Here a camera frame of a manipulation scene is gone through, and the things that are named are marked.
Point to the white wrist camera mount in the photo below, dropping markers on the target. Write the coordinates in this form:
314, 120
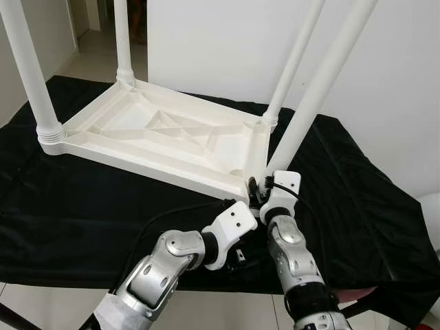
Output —
283, 182
234, 220

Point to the black table cloth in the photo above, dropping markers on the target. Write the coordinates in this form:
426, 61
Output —
69, 227

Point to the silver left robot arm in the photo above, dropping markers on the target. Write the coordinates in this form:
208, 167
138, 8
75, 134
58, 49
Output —
165, 265

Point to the white plastic table leg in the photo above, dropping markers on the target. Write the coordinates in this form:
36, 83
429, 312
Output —
124, 41
295, 62
323, 89
31, 75

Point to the white door frame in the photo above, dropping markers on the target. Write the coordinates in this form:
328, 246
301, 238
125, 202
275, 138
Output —
81, 17

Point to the pink round cushion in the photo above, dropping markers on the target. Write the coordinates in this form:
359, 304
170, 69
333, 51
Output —
357, 294

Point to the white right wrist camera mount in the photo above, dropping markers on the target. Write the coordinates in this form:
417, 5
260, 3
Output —
283, 182

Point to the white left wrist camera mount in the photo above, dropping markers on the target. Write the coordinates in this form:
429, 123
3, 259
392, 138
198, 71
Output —
234, 220

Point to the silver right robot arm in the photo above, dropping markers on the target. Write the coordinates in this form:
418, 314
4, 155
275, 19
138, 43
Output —
292, 247

